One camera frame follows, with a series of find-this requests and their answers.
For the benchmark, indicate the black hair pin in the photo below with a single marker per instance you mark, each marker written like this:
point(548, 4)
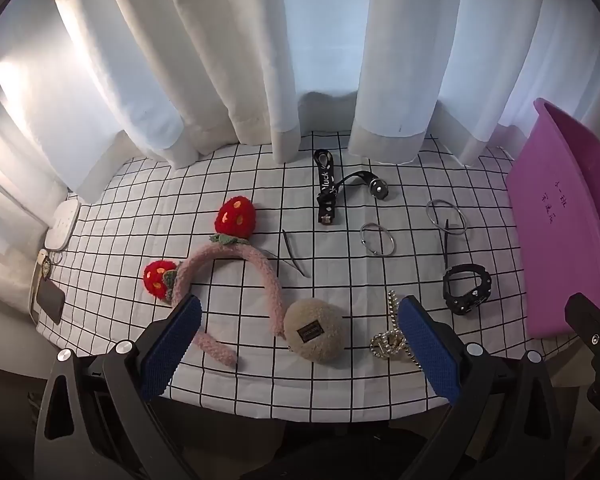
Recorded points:
point(290, 253)
point(445, 245)

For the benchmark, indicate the silver bangle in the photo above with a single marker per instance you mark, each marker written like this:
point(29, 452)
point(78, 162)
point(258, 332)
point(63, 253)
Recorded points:
point(446, 217)
point(377, 240)

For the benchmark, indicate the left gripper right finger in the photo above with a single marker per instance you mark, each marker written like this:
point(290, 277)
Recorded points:
point(503, 421)

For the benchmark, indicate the pink plastic bin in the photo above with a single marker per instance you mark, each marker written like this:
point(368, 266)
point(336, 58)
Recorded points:
point(554, 190)

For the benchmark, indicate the black studded wristband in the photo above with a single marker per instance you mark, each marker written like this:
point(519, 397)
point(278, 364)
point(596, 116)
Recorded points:
point(466, 287)

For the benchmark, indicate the beige fluffy round pouch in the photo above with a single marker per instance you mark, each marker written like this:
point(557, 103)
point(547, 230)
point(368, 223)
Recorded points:
point(315, 330)

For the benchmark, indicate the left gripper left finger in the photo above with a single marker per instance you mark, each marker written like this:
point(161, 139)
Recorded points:
point(96, 421)

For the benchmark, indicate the white curtain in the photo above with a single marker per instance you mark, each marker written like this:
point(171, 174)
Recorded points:
point(87, 84)

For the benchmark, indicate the white power strip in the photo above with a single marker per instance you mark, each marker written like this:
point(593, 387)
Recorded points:
point(58, 235)

